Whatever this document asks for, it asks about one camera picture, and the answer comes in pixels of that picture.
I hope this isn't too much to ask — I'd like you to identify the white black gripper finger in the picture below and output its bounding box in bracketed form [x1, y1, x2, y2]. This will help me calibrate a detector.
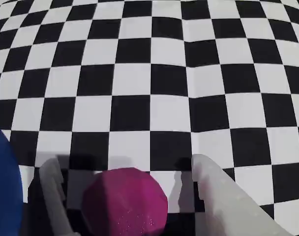
[38, 157, 81, 236]

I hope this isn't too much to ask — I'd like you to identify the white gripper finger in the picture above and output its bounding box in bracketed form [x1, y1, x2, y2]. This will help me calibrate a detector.
[192, 154, 293, 236]

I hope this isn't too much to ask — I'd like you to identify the pink faceted ball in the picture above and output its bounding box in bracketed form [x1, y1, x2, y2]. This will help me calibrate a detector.
[81, 168, 169, 236]

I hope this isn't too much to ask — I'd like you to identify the blue round box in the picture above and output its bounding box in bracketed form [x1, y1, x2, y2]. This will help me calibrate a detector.
[0, 121, 24, 236]

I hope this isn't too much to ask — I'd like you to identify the black white checkered mat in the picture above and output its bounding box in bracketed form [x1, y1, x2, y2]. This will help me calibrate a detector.
[0, 0, 299, 236]

